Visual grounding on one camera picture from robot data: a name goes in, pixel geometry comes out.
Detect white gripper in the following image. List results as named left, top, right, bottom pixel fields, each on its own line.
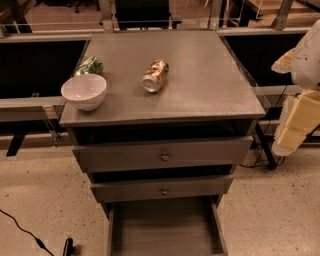
left=271, top=20, right=320, bottom=156

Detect orange soda can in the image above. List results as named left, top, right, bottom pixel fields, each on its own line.
left=142, top=59, right=169, bottom=93

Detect top grey drawer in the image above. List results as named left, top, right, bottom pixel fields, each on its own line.
left=73, top=136, right=253, bottom=173

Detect grey wooden drawer cabinet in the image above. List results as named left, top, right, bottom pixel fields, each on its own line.
left=59, top=30, right=267, bottom=256

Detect brass top drawer knob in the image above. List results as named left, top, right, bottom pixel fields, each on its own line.
left=161, top=153, right=170, bottom=162

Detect open bottom grey drawer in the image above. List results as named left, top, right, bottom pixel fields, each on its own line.
left=107, top=197, right=228, bottom=256

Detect middle grey drawer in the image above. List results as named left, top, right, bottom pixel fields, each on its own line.
left=91, top=175, right=233, bottom=203

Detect green chip bag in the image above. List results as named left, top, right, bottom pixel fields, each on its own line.
left=74, top=56, right=104, bottom=76

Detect white bowl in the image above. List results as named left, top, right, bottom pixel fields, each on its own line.
left=61, top=74, right=107, bottom=111

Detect black plug on floor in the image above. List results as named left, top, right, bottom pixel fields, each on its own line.
left=62, top=238, right=74, bottom=256

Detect black cable by table leg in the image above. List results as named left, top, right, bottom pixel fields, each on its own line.
left=238, top=85, right=290, bottom=169

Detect black floor cable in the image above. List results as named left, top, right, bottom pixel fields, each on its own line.
left=0, top=208, right=55, bottom=256

